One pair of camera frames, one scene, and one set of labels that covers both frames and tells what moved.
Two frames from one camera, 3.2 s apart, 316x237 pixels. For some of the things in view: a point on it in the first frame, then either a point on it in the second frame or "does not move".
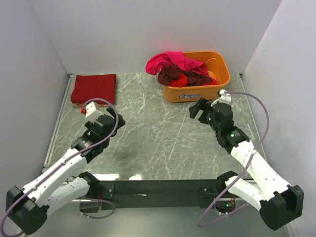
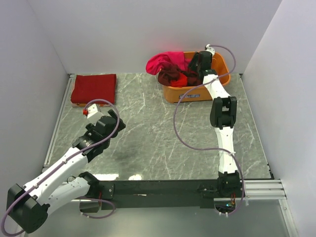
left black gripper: x=120 y=123 does not move
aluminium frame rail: x=67 y=89 does not move
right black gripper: x=200 y=105 → x=195 y=59
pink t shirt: x=155 y=63 does not move
